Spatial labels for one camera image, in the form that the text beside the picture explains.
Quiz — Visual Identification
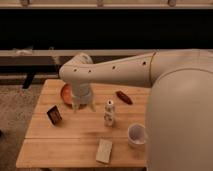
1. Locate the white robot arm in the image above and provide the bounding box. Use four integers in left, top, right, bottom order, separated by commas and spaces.
59, 49, 213, 171

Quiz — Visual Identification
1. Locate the wooden table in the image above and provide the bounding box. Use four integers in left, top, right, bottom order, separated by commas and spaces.
16, 79, 149, 168

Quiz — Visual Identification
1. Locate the pale rectangular sponge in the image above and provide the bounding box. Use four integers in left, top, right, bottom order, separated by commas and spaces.
96, 139, 113, 163

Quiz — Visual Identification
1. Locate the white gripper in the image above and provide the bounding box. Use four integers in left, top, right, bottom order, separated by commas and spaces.
71, 83, 96, 113

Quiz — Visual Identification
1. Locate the orange plate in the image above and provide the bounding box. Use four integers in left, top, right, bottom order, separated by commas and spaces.
60, 84, 72, 105

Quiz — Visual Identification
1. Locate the small white bottle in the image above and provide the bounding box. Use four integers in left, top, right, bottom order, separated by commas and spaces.
104, 100, 115, 126

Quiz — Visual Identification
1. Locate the white cup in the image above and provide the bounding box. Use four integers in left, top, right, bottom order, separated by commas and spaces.
127, 123, 147, 148

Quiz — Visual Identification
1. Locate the dark upright eraser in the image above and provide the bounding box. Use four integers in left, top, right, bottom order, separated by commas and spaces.
47, 106, 62, 125

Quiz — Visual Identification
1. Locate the brown oblong snack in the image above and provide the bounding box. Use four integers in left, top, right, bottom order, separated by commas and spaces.
116, 91, 133, 105

